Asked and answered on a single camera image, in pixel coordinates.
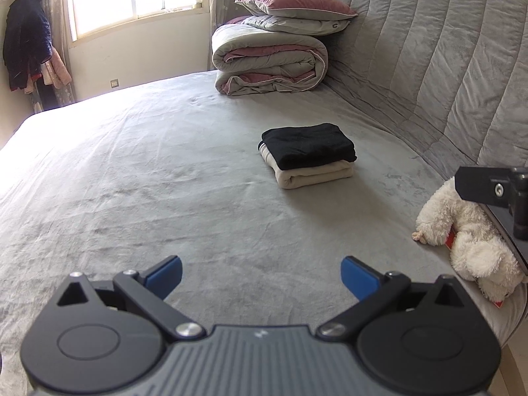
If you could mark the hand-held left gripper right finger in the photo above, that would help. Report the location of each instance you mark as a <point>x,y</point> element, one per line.
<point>357,276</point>

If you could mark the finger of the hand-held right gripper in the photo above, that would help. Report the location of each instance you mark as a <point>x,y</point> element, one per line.
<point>482,183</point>

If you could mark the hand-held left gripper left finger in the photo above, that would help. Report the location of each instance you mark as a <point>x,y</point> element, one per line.
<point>167,274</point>

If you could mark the black shirt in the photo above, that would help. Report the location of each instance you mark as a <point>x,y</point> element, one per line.
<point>309,144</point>

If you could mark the white plush toy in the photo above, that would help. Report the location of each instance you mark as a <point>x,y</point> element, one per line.
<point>474,247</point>

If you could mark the folded cream garment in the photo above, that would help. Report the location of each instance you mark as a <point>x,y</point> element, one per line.
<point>313,177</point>

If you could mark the grey quilted headboard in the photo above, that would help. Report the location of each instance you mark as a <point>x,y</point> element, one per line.
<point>433,70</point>

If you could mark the hanging pink garment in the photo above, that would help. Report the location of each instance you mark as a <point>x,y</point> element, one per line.
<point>57,70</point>

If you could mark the folded grey pink quilt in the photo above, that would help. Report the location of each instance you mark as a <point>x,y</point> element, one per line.
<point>268,62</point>

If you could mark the pink grey pillow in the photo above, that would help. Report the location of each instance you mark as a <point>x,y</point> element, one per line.
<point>288,0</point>

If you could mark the hanging dark jacket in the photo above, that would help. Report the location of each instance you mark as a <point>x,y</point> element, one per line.
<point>24,37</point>

